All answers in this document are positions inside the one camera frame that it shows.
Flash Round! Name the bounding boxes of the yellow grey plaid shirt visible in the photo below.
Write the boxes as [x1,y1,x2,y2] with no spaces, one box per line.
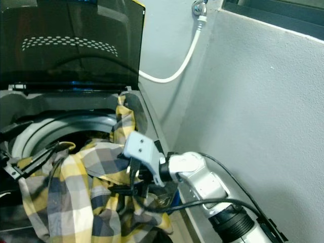
[18,96,175,243]

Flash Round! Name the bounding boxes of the grey washing machine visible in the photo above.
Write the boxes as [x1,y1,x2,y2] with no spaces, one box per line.
[0,84,188,243]

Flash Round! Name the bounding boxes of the silver washer drum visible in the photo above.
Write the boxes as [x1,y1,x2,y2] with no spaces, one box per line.
[8,114,122,157]

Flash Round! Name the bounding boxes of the dark tinted washer lid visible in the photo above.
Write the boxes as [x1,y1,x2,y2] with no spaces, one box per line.
[0,0,145,93]

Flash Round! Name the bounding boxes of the metal water tap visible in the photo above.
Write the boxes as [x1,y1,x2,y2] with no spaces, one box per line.
[191,0,209,16]

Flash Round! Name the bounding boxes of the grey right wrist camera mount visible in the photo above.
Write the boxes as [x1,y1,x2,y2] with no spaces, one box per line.
[123,132,164,174]

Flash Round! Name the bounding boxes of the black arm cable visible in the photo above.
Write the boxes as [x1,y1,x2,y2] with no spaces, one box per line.
[147,197,284,238]

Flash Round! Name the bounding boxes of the white water hose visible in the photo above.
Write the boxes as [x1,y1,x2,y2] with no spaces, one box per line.
[138,15,207,85]

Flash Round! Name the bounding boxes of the dark window frame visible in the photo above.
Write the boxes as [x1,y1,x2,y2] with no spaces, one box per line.
[221,0,324,42]

